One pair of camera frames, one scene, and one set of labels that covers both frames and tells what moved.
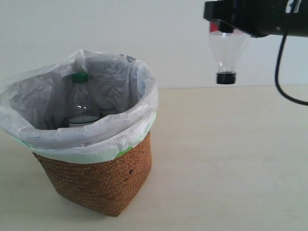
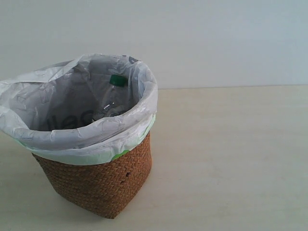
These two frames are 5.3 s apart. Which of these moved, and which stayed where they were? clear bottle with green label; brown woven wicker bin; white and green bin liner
Moved: clear bottle with green label
Stayed: white and green bin liner; brown woven wicker bin
